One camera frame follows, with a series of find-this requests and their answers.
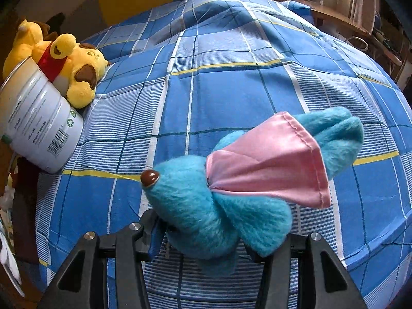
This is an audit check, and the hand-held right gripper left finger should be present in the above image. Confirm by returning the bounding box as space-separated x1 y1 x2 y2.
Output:
39 209 165 309

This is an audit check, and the blue plaid blanket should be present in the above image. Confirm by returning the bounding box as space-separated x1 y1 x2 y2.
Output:
34 0 412 309

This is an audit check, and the blue plush toy pink dress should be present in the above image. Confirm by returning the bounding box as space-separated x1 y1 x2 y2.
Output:
141 106 365 278

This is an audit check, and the white tin can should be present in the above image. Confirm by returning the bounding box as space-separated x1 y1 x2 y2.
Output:
0 56 85 175

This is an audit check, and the wooden desk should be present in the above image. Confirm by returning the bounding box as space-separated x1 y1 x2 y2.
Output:
263 0 371 37

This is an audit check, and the yellow bear plush red shirt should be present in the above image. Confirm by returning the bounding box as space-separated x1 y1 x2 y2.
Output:
3 19 109 109

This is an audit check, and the blue plaid pillow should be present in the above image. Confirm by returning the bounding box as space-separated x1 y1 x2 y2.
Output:
279 0 318 12

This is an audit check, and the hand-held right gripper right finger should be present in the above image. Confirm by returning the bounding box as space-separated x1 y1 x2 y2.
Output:
243 232 368 309

